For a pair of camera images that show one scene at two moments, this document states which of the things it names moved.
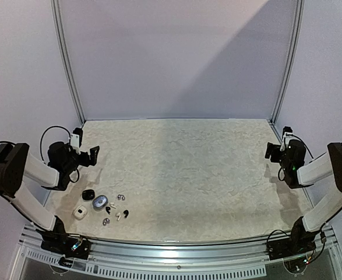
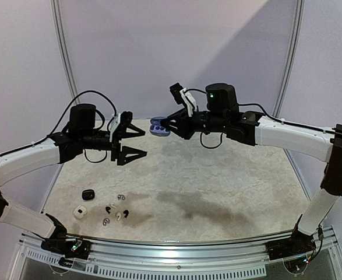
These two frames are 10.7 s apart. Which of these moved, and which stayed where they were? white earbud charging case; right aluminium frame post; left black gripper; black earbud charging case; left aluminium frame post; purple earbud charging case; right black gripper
Moved: purple earbud charging case; right black gripper; left black gripper
Stayed: black earbud charging case; left aluminium frame post; right aluminium frame post; white earbud charging case
